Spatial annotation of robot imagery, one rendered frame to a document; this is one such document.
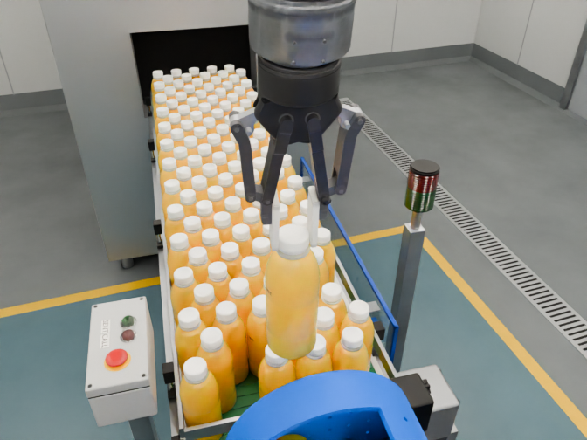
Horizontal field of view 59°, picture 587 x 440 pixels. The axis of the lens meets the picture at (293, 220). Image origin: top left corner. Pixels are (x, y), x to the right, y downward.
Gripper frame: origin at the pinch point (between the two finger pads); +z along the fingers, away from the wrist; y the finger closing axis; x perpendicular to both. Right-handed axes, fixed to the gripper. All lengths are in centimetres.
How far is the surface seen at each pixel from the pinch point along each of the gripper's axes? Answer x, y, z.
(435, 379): 11, 35, 61
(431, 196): 36, 36, 30
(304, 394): -9.8, 0.5, 21.6
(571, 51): 324, 286, 139
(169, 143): 90, -22, 48
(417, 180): 37, 33, 26
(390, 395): -10.2, 12.3, 24.2
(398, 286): 35, 33, 58
